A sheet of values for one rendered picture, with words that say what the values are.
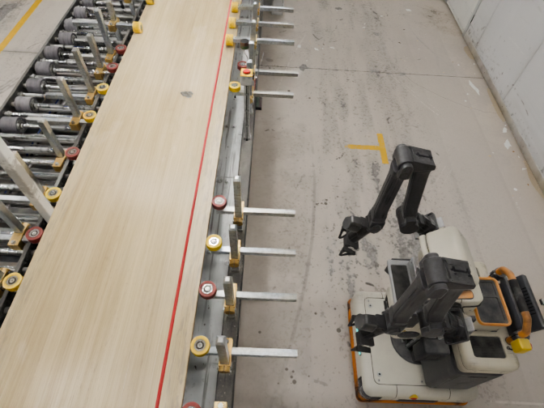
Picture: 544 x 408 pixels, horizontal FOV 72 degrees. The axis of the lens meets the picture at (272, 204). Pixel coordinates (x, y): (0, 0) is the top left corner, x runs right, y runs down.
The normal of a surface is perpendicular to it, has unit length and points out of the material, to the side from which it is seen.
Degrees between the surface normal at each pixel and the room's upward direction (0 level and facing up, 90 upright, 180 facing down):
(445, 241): 42
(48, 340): 0
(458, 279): 13
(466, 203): 0
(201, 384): 0
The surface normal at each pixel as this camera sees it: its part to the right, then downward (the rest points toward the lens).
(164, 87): 0.05, -0.58
